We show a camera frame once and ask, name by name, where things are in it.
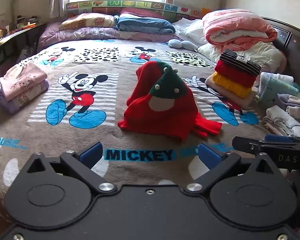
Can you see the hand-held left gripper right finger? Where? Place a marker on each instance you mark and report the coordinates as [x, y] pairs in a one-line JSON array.
[[210, 153]]

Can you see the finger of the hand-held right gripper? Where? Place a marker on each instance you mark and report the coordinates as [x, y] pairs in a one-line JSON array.
[[247, 146], [277, 138]]

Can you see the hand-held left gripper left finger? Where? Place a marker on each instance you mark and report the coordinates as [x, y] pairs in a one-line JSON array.
[[91, 153]]

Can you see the red knit sweater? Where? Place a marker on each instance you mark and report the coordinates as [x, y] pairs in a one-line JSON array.
[[165, 120]]

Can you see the white folded clothes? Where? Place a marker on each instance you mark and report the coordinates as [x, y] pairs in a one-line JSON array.
[[280, 120]]

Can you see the cartoon mouse printed blanket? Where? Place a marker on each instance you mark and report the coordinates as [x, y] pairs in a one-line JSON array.
[[115, 130]]

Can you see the lavender and white garments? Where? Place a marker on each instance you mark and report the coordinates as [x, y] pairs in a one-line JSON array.
[[295, 105]]

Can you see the beige folded garment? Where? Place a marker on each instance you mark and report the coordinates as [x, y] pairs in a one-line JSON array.
[[222, 92]]

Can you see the yellow folded sweater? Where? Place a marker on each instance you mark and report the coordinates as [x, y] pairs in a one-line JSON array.
[[230, 85]]

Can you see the purple folded garment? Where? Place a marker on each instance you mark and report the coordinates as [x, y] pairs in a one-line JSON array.
[[27, 101]]

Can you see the white quilt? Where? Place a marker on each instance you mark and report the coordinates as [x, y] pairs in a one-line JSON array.
[[265, 55]]

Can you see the black striped folded sweater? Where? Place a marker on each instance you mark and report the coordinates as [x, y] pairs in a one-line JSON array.
[[240, 61]]

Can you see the pink folded garment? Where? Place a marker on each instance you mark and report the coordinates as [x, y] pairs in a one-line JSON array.
[[22, 80]]

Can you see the light blue plush toy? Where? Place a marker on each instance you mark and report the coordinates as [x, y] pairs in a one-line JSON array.
[[180, 43]]

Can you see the pink quilt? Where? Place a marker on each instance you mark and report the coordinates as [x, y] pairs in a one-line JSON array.
[[235, 22]]

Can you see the yellow printed pillow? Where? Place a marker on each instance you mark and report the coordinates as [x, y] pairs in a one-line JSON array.
[[90, 21]]

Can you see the black desk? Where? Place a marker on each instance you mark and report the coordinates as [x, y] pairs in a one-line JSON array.
[[15, 38]]

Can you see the blue pillow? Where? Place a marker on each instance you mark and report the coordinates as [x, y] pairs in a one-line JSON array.
[[145, 25]]

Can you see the cluttered bedside table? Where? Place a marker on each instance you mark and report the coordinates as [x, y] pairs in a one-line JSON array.
[[22, 22]]

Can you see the maroon pillow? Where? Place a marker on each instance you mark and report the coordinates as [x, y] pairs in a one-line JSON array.
[[140, 12]]

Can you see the colourful foam mat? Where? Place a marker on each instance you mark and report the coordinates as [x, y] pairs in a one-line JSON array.
[[140, 4]]

